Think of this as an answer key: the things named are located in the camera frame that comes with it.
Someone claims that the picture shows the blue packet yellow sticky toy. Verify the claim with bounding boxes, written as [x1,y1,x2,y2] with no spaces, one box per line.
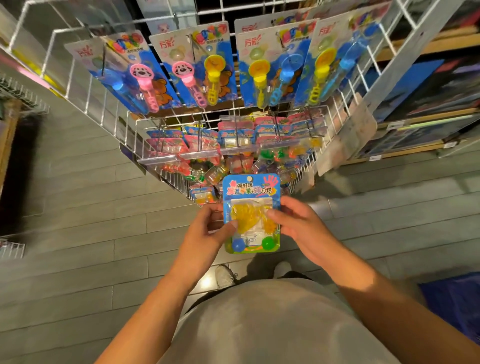
[222,173,283,255]

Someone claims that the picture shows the pile of small toy packets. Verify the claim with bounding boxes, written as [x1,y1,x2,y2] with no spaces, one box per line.
[138,111,331,204]

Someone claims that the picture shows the blue and pink bubble wand card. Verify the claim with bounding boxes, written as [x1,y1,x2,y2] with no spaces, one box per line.
[66,30,181,115]

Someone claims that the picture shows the person's grey clothing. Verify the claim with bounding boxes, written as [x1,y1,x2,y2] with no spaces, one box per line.
[157,277,402,364]

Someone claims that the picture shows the blue plastic shopping basket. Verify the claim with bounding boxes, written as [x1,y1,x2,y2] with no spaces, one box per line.
[418,271,480,346]

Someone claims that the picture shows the white wire display rack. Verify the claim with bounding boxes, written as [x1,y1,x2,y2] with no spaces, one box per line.
[0,0,466,200]

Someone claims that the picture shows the wooden shelf unit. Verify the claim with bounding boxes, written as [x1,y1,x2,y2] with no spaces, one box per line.
[337,0,480,162]

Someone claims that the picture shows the clear plastic label holder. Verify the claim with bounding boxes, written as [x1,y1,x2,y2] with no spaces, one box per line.
[315,101,378,177]

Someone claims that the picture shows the pink hanging packet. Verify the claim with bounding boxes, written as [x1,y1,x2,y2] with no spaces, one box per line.
[0,41,69,95]

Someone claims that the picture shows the white wire side rack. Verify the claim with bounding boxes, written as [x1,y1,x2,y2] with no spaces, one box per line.
[0,75,50,114]

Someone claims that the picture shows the person's right hand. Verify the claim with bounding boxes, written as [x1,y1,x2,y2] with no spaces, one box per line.
[266,196,346,270]

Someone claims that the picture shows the bubble wand cards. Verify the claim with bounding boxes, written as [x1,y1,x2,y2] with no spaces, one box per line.
[236,0,395,110]

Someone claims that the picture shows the pink and yellow bubble wand card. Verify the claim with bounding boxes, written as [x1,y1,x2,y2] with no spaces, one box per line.
[150,21,237,110]

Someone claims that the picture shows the wooden goods shelf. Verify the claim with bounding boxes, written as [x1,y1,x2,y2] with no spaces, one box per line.
[0,97,24,196]

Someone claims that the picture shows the person's black trousers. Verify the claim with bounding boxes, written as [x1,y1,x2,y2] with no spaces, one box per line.
[191,270,316,301]

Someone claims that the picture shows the person's left forearm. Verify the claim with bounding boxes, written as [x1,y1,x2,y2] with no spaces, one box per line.
[96,266,219,364]

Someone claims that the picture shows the person's left hand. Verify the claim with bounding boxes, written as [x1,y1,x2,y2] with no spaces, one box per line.
[176,202,240,285]

